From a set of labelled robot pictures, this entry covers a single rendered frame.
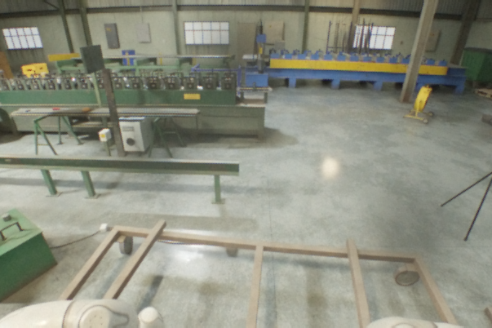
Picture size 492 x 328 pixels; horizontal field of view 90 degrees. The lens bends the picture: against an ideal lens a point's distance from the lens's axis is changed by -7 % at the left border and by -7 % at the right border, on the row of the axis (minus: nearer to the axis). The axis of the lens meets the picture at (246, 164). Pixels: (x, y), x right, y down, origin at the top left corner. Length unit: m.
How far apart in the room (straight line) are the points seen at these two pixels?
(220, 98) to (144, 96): 1.32
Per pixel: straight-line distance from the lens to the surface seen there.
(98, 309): 0.71
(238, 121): 4.64
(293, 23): 13.26
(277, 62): 8.81
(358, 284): 2.06
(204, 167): 3.00
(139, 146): 4.49
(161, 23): 13.86
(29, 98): 6.11
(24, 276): 2.89
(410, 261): 2.53
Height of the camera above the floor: 1.90
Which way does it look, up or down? 29 degrees down
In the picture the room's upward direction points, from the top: 1 degrees clockwise
